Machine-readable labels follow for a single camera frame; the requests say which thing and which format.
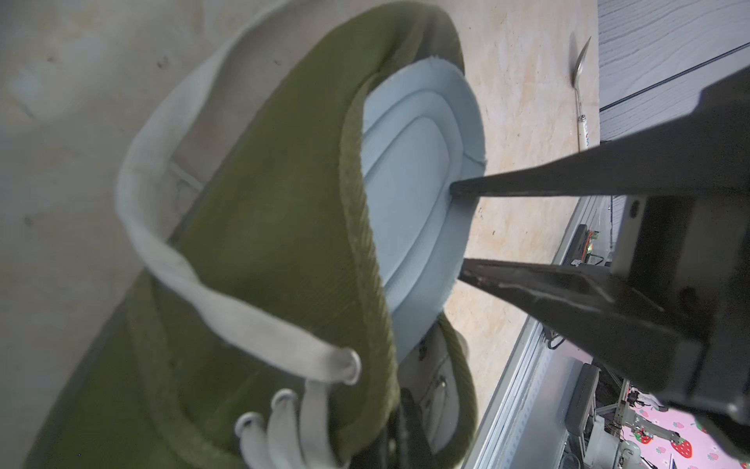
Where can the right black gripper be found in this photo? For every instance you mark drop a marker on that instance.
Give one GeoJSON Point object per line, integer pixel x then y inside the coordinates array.
{"type": "Point", "coordinates": [679, 327]}

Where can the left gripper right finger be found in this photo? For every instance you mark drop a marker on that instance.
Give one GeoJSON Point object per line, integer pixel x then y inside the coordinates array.
{"type": "Point", "coordinates": [412, 449]}

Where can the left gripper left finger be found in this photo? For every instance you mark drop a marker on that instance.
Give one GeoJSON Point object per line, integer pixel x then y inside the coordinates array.
{"type": "Point", "coordinates": [375, 456]}

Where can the olive green shoe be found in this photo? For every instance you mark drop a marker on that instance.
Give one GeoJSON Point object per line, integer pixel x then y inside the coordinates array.
{"type": "Point", "coordinates": [257, 334]}

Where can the grey insole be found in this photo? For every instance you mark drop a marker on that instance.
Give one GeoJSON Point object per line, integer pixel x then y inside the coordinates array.
{"type": "Point", "coordinates": [421, 132]}

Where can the aluminium rail base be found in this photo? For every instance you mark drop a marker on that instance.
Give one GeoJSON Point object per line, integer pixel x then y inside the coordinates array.
{"type": "Point", "coordinates": [524, 380]}

